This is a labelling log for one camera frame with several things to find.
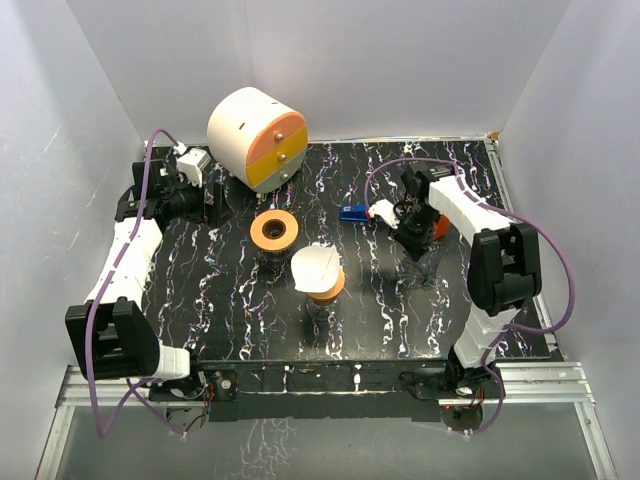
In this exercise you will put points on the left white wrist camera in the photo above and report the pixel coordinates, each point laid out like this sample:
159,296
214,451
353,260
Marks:
193,164

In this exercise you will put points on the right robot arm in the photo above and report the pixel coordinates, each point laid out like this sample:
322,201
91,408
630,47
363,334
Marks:
504,267

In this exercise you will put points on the coffee filter packet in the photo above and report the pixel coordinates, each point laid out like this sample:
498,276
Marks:
441,227

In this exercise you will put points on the white paper coffee filter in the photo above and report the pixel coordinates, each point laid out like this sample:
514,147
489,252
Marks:
315,268

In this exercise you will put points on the glass carafe with brown band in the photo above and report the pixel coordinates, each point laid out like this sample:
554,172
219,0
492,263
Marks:
323,312

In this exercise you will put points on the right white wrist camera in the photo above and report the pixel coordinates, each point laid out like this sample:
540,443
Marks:
384,210

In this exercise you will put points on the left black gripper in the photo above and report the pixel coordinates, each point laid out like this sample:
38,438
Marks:
216,213

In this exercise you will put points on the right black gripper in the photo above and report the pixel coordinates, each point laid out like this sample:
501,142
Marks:
415,245

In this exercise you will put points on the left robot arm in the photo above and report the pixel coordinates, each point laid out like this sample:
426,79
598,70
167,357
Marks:
110,335

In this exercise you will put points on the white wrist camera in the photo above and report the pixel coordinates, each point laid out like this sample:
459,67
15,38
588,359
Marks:
384,210
193,164

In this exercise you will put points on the white round drawer cabinet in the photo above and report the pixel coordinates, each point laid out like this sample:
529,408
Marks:
258,139

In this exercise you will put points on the dark glass dripper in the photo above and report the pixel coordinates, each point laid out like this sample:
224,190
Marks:
423,271

